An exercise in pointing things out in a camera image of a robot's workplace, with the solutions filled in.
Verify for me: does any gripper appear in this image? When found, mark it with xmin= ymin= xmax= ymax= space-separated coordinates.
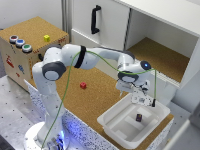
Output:
xmin=128 ymin=81 xmax=151 ymax=105

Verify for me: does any purple block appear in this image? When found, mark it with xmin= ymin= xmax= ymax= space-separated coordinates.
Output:
xmin=135 ymin=113 xmax=143 ymax=122

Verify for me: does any pink block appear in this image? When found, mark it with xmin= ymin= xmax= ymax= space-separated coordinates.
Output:
xmin=79 ymin=81 xmax=88 ymax=90

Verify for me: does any yellow block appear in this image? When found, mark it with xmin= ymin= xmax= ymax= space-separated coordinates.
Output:
xmin=43 ymin=34 xmax=51 ymax=43

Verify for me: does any white plastic box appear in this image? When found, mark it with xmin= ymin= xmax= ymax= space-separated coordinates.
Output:
xmin=96 ymin=94 xmax=172 ymax=150

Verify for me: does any white cabinet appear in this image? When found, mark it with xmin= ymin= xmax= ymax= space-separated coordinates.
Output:
xmin=68 ymin=0 xmax=200 ymax=90

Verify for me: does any white sliding door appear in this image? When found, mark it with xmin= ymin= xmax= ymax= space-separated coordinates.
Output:
xmin=71 ymin=0 xmax=131 ymax=51

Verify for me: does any green button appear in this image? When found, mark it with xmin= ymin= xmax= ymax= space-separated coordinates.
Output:
xmin=21 ymin=43 xmax=34 ymax=54

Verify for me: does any wooden drawer box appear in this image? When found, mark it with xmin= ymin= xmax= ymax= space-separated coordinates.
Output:
xmin=0 ymin=16 xmax=71 ymax=92

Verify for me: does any blue button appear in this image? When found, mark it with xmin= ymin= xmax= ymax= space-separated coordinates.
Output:
xmin=15 ymin=38 xmax=26 ymax=48

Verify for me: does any red button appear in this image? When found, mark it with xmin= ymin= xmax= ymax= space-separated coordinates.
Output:
xmin=9 ymin=34 xmax=19 ymax=44

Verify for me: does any green cable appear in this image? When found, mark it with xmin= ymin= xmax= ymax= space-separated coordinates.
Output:
xmin=40 ymin=49 xmax=159 ymax=150

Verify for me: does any black door handle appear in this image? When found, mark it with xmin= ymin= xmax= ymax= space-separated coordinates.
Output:
xmin=90 ymin=4 xmax=102 ymax=35

